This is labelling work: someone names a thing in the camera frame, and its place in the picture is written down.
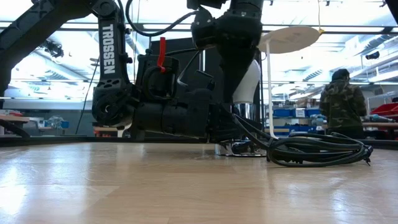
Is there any grey blue cloth pile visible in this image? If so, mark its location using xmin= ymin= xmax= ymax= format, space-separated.
xmin=310 ymin=113 xmax=395 ymax=124

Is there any black ceiling camera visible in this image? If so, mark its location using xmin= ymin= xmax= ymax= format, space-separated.
xmin=39 ymin=39 xmax=65 ymax=59

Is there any person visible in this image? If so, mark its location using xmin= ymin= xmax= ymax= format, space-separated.
xmin=318 ymin=68 xmax=368 ymax=140

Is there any red cable strap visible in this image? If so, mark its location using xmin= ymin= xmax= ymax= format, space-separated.
xmin=156 ymin=36 xmax=167 ymax=74

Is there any white round pedestal table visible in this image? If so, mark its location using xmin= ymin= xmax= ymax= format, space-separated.
xmin=255 ymin=26 xmax=323 ymax=140

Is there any black table edge rail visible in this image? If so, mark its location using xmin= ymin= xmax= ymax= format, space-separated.
xmin=0 ymin=136 xmax=398 ymax=151

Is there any black overhead frame beam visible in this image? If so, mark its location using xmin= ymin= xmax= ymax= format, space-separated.
xmin=0 ymin=21 xmax=398 ymax=34

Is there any blue storage bin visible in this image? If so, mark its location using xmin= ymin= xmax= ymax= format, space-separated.
xmin=305 ymin=108 xmax=324 ymax=118
xmin=273 ymin=108 xmax=295 ymax=118

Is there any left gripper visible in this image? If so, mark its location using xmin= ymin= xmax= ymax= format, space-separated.
xmin=185 ymin=88 xmax=264 ymax=143

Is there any white cylindrical bin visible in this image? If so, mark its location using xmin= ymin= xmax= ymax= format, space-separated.
xmin=116 ymin=123 xmax=133 ymax=138

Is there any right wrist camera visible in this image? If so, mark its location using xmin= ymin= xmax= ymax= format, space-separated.
xmin=190 ymin=7 xmax=219 ymax=51

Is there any chrome lamp base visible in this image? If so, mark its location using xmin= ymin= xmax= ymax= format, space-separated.
xmin=213 ymin=101 xmax=269 ymax=158

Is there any red storage bin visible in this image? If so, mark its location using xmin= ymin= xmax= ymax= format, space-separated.
xmin=369 ymin=102 xmax=398 ymax=118

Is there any white LED lightbulb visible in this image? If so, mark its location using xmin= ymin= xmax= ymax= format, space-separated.
xmin=232 ymin=59 xmax=262 ymax=105

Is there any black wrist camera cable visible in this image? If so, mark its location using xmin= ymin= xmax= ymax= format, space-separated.
xmin=125 ymin=0 xmax=200 ymax=38

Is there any black ceiling device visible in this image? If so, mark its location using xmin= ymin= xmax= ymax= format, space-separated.
xmin=364 ymin=50 xmax=381 ymax=61

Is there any black folding room divider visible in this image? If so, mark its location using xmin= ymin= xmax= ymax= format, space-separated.
xmin=148 ymin=36 xmax=262 ymax=140

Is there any blue storage crate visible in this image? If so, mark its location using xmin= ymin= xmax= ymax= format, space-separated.
xmin=291 ymin=124 xmax=325 ymax=133

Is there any blue plastic item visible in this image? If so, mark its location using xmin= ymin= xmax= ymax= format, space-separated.
xmin=43 ymin=115 xmax=71 ymax=130

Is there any black hanging cable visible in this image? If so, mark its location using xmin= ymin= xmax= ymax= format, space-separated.
xmin=75 ymin=57 xmax=101 ymax=135

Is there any black power cord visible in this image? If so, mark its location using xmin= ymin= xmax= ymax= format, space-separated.
xmin=231 ymin=111 xmax=374 ymax=169

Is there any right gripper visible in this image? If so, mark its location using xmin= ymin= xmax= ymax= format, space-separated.
xmin=216 ymin=12 xmax=264 ymax=104

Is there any wooden shelf with red items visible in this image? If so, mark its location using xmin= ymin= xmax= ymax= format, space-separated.
xmin=92 ymin=124 xmax=119 ymax=138

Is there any yellow hanging cable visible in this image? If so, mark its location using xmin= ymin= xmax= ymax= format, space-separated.
xmin=317 ymin=0 xmax=325 ymax=34

